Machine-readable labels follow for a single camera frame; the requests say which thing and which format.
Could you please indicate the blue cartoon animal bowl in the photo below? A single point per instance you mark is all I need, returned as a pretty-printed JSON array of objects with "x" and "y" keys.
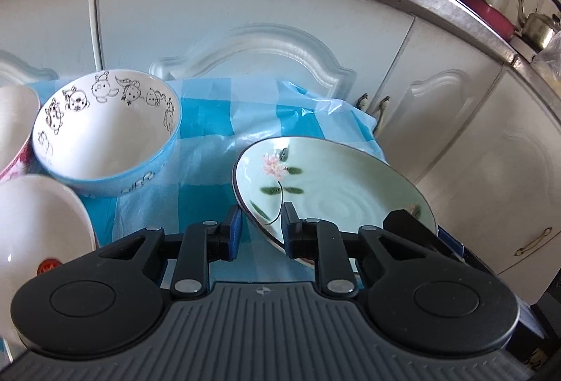
[{"x": 108, "y": 133}]

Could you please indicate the blue checked tablecloth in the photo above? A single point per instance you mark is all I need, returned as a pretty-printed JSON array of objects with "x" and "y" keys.
[{"x": 222, "y": 117}]

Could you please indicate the pink floral white bowl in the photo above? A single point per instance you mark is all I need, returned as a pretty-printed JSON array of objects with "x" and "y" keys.
[{"x": 19, "y": 108}]

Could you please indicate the clear plastic bag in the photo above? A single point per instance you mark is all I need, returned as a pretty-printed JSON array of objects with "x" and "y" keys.
[{"x": 548, "y": 62}]

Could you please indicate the red white bowl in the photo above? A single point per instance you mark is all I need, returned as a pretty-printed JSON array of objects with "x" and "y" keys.
[{"x": 43, "y": 224}]

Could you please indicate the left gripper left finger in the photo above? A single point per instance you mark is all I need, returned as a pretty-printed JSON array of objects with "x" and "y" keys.
[{"x": 110, "y": 299}]

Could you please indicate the steel kettle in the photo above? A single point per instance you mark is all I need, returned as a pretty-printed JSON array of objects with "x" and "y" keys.
[{"x": 536, "y": 29}]

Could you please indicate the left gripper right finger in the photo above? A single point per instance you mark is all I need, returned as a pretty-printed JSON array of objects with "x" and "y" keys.
[{"x": 416, "y": 298}]

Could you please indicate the green lotus plate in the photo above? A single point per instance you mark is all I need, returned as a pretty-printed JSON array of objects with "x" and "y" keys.
[{"x": 323, "y": 180}]

